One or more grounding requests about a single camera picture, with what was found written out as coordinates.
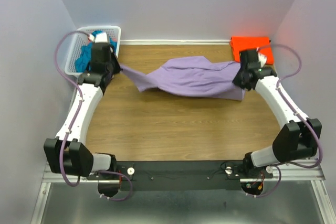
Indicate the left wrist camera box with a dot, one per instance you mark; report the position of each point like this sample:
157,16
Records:
99,38

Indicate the purple t shirt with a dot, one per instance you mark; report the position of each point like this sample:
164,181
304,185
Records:
193,76

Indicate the white plastic laundry basket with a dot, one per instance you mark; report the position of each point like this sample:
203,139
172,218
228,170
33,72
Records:
79,40

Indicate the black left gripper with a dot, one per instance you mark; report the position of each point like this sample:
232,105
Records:
117,67

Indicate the teal t shirt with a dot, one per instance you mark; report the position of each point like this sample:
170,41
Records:
85,55

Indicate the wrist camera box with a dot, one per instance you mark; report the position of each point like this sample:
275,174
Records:
99,38
262,58

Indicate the aluminium rail frame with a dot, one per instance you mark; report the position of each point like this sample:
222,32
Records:
295,194

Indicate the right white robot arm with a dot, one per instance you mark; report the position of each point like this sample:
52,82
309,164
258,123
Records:
299,135

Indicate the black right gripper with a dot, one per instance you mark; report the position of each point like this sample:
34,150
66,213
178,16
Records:
237,81

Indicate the folded orange t shirt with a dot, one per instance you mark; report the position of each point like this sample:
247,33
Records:
239,44

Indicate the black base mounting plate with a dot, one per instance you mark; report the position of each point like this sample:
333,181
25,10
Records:
189,175

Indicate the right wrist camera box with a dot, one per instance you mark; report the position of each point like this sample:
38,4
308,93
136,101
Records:
262,58

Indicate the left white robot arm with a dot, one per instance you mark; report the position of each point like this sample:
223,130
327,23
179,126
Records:
66,153

